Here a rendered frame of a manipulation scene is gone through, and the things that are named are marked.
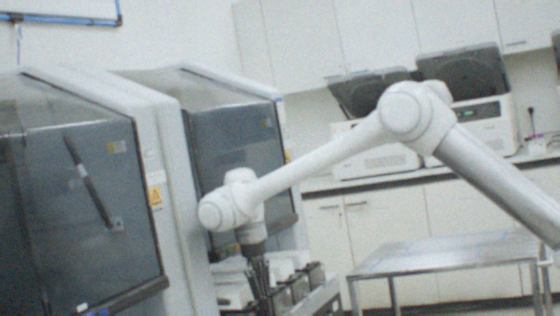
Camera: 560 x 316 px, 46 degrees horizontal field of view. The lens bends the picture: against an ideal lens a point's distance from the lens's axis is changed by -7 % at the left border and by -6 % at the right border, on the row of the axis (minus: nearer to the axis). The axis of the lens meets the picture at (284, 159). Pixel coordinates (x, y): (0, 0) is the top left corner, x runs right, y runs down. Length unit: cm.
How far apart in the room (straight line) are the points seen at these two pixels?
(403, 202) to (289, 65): 122
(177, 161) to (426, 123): 71
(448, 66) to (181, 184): 273
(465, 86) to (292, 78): 114
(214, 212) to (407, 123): 54
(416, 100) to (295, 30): 317
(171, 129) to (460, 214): 256
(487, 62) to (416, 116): 282
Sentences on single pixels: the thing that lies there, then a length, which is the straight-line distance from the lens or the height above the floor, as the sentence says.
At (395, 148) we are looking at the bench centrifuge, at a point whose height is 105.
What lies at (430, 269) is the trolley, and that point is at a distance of 214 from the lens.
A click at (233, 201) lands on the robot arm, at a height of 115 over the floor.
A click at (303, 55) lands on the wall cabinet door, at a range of 469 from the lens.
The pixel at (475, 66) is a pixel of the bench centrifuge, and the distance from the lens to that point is 440.
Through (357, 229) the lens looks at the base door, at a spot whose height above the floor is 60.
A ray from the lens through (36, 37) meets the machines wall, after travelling 324.
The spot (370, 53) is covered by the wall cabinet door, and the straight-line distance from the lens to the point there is 454.
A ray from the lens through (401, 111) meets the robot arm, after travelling 159.
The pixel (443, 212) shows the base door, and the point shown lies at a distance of 421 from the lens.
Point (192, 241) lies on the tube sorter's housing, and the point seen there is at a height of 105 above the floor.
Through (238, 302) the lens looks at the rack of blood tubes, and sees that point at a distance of 205.
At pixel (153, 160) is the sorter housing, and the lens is 184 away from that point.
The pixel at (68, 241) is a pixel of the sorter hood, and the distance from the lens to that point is 153.
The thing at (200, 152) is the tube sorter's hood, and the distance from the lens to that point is 202.
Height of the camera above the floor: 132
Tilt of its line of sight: 3 degrees down
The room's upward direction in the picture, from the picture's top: 10 degrees counter-clockwise
